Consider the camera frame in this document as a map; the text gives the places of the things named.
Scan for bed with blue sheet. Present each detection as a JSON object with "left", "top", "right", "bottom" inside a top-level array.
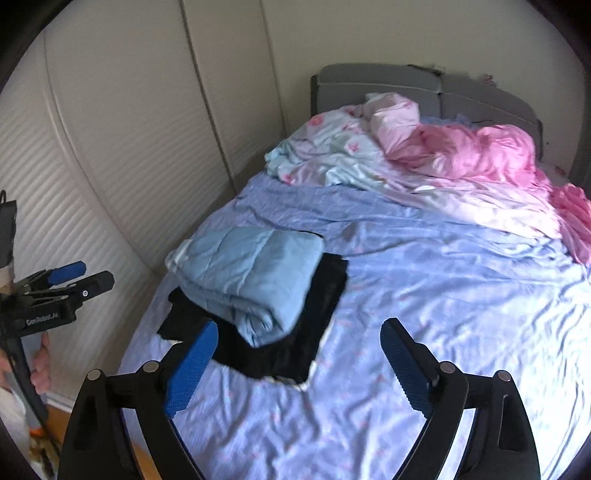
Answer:
[{"left": 117, "top": 178, "right": 591, "bottom": 480}]

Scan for white sliding-door wardrobe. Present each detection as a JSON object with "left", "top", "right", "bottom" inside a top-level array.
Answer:
[{"left": 0, "top": 0, "right": 296, "bottom": 407}]

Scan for pale pink pillow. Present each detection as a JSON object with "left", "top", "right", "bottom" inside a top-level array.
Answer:
[{"left": 367, "top": 92, "right": 421, "bottom": 148}]

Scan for pink quilt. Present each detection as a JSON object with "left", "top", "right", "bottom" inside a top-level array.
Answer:
[{"left": 374, "top": 122, "right": 591, "bottom": 266}]

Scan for person's white quilted clothing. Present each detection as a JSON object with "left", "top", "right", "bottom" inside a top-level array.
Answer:
[{"left": 0, "top": 388, "right": 29, "bottom": 462}]

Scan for grey padded headboard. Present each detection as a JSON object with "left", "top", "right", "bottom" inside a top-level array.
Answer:
[{"left": 310, "top": 63, "right": 543, "bottom": 148}]

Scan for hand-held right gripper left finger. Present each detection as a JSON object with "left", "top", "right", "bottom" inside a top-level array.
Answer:
[{"left": 56, "top": 320, "right": 219, "bottom": 480}]

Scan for pale floral bed sheet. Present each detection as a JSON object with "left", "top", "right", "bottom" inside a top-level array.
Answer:
[{"left": 264, "top": 104, "right": 561, "bottom": 238}]

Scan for blue pillow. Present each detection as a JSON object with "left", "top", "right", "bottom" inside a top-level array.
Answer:
[{"left": 422, "top": 113, "right": 476, "bottom": 129}]

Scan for person's left hand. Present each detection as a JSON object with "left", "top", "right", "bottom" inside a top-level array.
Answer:
[{"left": 30, "top": 333, "right": 51, "bottom": 391}]

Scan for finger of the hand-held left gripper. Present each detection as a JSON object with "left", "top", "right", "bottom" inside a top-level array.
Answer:
[
  {"left": 21, "top": 261, "right": 88, "bottom": 291},
  {"left": 25, "top": 271, "right": 115, "bottom": 303}
]

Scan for light blue padded pants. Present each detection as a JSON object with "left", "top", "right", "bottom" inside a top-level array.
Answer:
[{"left": 165, "top": 226, "right": 325, "bottom": 349}]

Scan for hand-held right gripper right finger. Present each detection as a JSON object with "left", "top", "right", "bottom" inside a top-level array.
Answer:
[{"left": 379, "top": 318, "right": 541, "bottom": 480}]

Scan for black folded garment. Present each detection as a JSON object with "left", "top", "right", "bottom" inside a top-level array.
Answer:
[{"left": 157, "top": 237, "right": 349, "bottom": 384}]

